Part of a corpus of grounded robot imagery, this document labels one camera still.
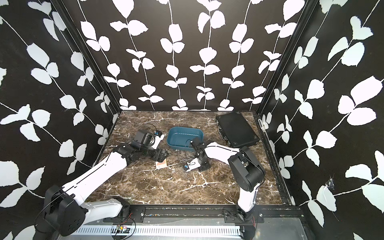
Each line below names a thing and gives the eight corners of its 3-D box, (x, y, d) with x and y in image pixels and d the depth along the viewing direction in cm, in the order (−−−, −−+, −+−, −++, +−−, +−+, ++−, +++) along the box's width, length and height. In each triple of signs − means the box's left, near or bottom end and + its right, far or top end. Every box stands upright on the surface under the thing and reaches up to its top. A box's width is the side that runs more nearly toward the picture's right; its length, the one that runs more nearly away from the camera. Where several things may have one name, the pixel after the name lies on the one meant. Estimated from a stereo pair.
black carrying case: (230, 153, 100) (232, 147, 95) (214, 122, 117) (215, 116, 112) (258, 144, 104) (262, 139, 99) (239, 116, 122) (241, 110, 117)
